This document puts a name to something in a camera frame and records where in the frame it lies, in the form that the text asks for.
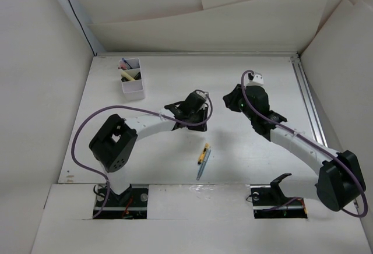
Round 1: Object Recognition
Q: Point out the white divided organizer container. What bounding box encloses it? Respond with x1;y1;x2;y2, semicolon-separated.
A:
118;58;145;101

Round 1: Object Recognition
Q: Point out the blue clear gel pen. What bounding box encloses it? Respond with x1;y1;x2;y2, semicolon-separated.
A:
122;58;133;69

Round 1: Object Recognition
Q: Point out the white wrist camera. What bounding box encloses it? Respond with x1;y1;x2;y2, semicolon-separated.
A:
195;90;209;100
246;73;264;87

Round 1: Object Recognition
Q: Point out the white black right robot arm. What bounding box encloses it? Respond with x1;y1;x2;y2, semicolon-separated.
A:
223;84;366;211

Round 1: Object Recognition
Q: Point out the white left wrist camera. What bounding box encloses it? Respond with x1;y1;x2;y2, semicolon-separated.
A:
195;90;209;100

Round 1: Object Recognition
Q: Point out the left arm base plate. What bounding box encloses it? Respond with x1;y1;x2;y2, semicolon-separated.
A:
93;184;149;220

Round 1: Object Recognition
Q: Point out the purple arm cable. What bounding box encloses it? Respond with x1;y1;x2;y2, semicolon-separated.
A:
71;90;214;218
241;69;368;217

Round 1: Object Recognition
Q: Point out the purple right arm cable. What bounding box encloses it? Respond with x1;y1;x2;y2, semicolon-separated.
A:
241;69;368;217

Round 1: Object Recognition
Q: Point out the black marker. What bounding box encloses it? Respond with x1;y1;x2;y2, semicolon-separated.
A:
133;72;141;80

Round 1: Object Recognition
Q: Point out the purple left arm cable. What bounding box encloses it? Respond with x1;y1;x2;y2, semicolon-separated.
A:
71;90;214;218

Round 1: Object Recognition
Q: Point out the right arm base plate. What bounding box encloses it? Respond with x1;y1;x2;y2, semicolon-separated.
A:
246;185;308;219

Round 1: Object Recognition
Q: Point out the blue grey pen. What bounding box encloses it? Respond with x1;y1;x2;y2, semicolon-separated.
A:
196;149;211;181

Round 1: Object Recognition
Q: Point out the aluminium rail right side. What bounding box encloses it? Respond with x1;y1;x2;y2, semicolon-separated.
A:
290;54;328;147

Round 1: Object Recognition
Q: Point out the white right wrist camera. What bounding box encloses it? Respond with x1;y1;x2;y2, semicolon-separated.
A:
246;73;264;87

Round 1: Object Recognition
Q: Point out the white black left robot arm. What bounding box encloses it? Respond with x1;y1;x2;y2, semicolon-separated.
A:
89;90;212;174

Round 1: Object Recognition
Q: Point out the yellow black pen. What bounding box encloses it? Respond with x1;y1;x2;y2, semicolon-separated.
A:
198;143;210;165

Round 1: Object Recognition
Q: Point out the yellow highlighter marker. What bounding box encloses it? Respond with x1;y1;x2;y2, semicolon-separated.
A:
121;71;135;82

